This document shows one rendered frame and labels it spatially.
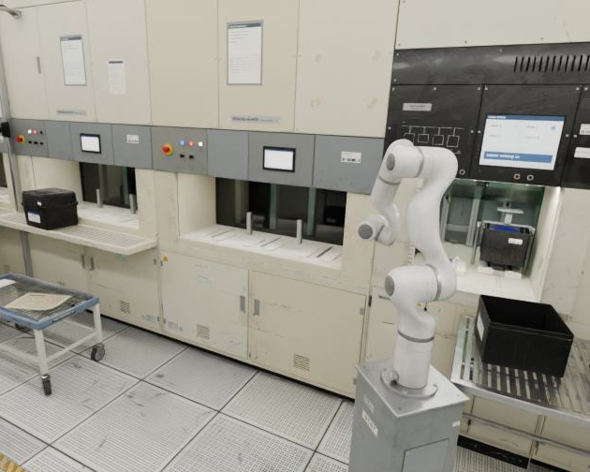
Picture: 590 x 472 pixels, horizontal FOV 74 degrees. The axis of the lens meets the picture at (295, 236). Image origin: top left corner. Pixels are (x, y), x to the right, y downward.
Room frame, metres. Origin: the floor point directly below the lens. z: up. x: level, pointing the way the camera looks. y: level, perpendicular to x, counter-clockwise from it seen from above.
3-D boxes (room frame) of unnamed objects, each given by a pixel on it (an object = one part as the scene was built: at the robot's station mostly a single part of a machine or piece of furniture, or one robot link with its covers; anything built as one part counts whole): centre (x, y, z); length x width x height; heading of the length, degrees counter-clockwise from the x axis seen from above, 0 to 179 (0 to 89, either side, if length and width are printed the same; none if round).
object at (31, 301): (2.26, 1.60, 0.47); 0.31 x 0.23 x 0.02; 86
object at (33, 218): (2.85, 1.83, 0.93); 0.30 x 0.28 x 0.26; 62
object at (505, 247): (2.07, -1.14, 1.06); 0.24 x 0.20 x 0.32; 65
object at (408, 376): (1.19, -0.42, 0.85); 0.19 x 0.19 x 0.18
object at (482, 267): (2.08, -1.14, 0.89); 0.22 x 0.21 x 0.04; 155
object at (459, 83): (2.15, -0.99, 0.98); 0.95 x 0.88 x 1.95; 155
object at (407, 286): (1.18, -0.39, 1.07); 0.19 x 0.12 x 0.24; 105
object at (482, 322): (1.41, -0.90, 0.85); 0.28 x 0.28 x 0.17; 73
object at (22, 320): (2.36, 1.75, 0.24); 0.97 x 0.52 x 0.48; 68
